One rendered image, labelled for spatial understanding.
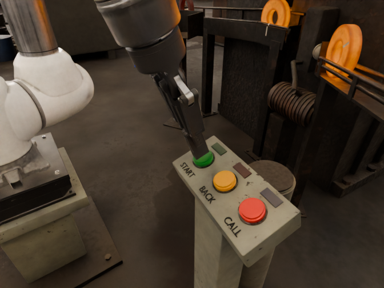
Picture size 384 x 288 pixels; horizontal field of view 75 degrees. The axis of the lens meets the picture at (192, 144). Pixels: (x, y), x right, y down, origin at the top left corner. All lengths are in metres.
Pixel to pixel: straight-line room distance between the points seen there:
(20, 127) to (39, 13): 0.30
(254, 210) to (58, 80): 0.64
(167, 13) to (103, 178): 1.19
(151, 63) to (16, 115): 0.51
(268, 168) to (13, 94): 0.66
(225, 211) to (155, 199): 0.85
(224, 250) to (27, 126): 0.60
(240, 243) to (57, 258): 0.79
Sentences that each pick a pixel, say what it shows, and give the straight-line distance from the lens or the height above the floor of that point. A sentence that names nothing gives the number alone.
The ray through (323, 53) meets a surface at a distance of 1.00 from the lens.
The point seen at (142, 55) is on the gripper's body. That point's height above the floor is 0.82.
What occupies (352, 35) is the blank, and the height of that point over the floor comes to 0.76.
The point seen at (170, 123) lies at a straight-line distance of 1.81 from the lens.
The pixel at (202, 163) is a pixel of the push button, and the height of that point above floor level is 0.60.
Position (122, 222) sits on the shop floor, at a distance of 1.19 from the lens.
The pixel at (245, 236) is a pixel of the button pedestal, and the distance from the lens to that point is 0.40.
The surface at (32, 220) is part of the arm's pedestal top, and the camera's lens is 0.84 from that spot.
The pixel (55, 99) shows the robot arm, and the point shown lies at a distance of 0.82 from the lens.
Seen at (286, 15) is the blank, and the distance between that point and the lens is 1.28.
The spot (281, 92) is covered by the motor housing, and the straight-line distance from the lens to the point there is 1.08.
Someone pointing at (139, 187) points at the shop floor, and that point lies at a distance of 1.32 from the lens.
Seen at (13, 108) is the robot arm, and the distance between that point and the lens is 0.78.
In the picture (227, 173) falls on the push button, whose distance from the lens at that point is 0.45.
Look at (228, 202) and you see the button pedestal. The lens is 0.43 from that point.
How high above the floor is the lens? 0.91
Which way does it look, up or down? 35 degrees down
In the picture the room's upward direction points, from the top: straight up
